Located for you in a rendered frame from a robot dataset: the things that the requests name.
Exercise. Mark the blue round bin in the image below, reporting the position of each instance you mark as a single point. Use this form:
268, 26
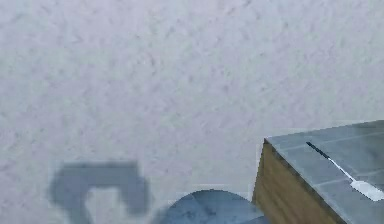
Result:
213, 208

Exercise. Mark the wooden counter with grey top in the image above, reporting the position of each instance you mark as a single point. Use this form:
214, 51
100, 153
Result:
300, 193

